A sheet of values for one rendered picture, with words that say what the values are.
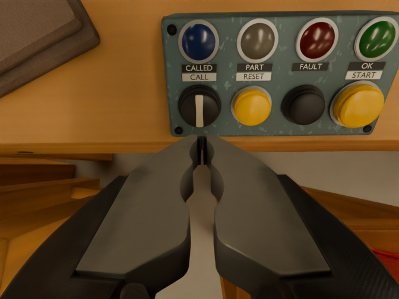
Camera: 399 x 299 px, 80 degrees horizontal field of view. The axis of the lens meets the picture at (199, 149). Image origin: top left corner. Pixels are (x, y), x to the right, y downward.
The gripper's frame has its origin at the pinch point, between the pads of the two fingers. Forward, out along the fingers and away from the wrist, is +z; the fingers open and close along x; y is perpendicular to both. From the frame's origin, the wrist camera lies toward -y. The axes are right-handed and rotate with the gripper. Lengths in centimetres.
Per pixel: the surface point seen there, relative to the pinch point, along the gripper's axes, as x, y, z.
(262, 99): 3.8, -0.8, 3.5
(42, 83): -13.0, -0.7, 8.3
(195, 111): -0.4, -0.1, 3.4
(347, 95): 9.3, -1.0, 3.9
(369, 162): 74, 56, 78
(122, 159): -37, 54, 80
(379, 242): 20.6, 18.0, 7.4
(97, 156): -41, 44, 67
